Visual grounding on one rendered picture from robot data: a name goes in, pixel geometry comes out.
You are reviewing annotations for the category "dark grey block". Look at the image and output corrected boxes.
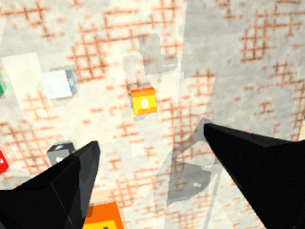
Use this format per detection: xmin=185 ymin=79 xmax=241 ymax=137
xmin=46 ymin=142 xmax=76 ymax=166

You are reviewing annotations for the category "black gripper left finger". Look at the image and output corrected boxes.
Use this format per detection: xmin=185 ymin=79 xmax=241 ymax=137
xmin=0 ymin=140 xmax=101 ymax=229

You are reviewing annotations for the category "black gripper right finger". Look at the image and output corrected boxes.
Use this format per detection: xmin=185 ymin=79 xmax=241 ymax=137
xmin=204 ymin=123 xmax=305 ymax=229

